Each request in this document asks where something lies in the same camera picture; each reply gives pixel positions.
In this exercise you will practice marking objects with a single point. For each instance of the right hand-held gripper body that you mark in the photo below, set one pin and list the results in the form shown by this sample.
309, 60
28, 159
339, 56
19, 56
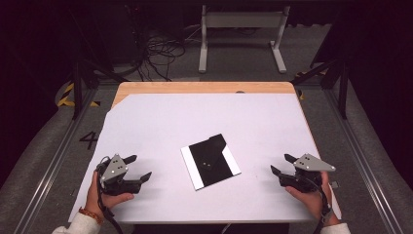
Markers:
311, 164

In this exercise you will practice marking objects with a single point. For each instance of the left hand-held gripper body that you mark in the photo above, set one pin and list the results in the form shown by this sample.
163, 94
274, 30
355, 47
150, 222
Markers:
112, 170

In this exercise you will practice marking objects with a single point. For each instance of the person's left hand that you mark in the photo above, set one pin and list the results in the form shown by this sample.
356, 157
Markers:
94, 201

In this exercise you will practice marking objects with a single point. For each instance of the person's right hand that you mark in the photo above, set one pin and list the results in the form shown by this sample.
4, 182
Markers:
313, 201

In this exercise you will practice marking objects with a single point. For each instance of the white table sheet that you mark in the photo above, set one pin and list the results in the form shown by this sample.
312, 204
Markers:
195, 117

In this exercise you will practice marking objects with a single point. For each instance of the black metal stand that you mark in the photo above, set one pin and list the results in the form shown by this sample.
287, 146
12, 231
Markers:
77, 84
342, 87

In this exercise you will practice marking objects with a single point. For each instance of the yellow black hazard tape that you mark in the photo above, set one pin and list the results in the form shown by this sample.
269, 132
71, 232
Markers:
66, 94

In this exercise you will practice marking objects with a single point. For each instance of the aluminium floor rail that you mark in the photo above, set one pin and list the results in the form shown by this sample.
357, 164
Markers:
363, 162
55, 162

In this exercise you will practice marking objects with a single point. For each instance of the white metal desk frame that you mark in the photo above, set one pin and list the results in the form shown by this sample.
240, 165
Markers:
240, 19

